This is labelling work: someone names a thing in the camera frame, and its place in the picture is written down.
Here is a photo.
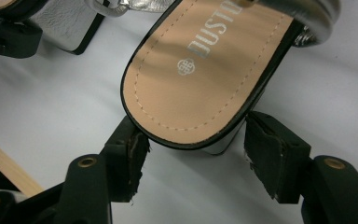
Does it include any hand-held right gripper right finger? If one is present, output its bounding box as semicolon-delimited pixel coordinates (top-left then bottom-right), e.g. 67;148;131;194
243;111;311;204

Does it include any black silver-strap sandal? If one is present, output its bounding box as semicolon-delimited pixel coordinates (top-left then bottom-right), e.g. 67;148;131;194
119;0;342;156
0;0;181;56

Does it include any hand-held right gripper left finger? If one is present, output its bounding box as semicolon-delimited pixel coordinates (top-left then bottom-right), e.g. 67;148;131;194
101;115;152;203

